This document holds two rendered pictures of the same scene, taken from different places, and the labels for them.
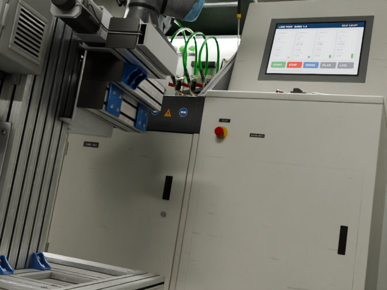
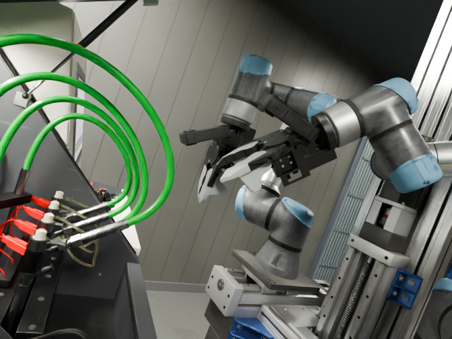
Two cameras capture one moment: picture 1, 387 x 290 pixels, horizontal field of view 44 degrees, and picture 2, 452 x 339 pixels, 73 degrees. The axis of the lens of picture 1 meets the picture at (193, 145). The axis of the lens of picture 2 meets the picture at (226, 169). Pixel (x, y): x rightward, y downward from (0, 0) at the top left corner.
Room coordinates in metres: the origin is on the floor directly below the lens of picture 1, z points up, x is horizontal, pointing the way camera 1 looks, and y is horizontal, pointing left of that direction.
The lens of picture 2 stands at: (2.55, 0.70, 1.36)
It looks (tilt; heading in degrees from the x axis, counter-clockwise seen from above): 4 degrees down; 220
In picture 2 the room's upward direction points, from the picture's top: 20 degrees clockwise
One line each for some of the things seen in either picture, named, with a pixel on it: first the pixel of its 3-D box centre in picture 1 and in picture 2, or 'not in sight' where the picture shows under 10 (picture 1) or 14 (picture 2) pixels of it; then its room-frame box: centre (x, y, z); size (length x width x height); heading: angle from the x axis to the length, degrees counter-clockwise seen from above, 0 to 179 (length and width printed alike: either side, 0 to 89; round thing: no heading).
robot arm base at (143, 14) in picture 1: (140, 22); (280, 253); (1.60, 0.25, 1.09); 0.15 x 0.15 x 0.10
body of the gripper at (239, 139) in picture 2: not in sight; (229, 146); (2.00, 0.22, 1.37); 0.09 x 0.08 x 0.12; 155
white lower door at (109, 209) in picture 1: (114, 205); not in sight; (2.11, 0.30, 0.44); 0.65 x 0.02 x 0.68; 65
